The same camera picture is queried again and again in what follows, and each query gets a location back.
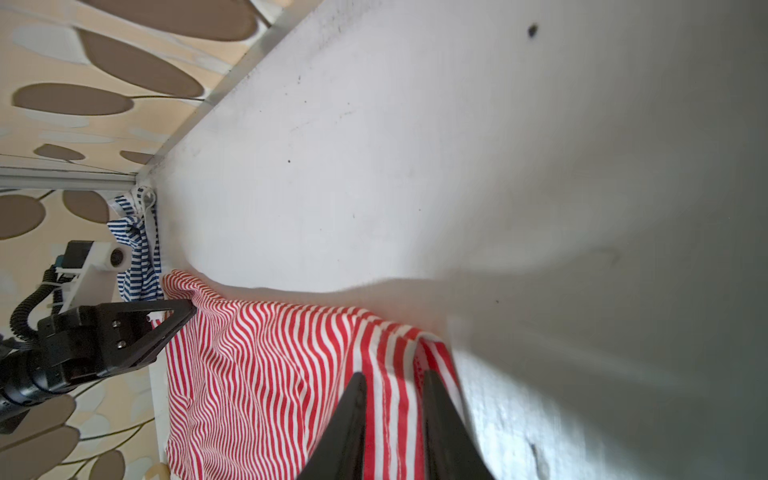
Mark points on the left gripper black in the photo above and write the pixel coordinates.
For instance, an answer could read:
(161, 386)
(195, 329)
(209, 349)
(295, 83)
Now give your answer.
(92, 342)

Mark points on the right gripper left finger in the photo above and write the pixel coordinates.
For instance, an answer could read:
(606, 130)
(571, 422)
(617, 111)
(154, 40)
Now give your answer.
(339, 454)

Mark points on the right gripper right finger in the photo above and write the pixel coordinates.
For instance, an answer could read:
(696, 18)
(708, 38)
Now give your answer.
(449, 452)

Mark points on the blue white striped tank top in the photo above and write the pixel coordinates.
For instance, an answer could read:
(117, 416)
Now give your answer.
(136, 227)

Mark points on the red white striped tank top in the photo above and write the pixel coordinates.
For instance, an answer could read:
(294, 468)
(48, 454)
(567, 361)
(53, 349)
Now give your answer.
(252, 385)

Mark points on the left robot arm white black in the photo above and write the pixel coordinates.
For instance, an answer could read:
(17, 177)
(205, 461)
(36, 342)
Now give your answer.
(25, 380)

